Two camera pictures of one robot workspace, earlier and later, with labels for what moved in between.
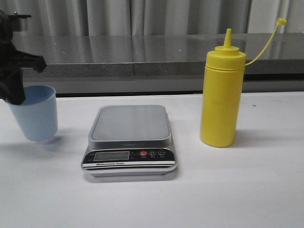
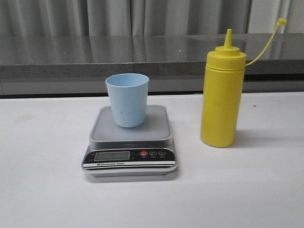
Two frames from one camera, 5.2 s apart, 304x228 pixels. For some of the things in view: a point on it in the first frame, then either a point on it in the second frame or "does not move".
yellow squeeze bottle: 222,91 does not move
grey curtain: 101,17 does not move
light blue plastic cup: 37,117 -> 128,94
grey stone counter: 160,64 does not move
